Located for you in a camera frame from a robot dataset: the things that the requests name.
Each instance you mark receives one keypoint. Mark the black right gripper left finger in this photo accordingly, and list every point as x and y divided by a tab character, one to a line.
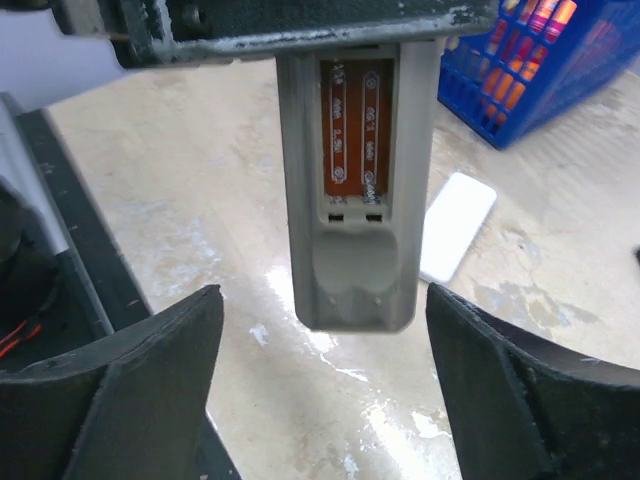
128	406

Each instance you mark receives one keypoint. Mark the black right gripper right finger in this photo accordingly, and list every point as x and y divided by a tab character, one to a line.
523	407

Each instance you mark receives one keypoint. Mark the white remote control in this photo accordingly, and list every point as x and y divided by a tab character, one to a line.
451	224

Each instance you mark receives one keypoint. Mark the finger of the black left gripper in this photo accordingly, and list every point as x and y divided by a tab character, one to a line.
158	32

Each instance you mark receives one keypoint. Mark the blue plastic shopping basket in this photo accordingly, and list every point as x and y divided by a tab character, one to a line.
540	59

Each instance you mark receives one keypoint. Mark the grey remote control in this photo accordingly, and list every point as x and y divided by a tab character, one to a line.
357	127

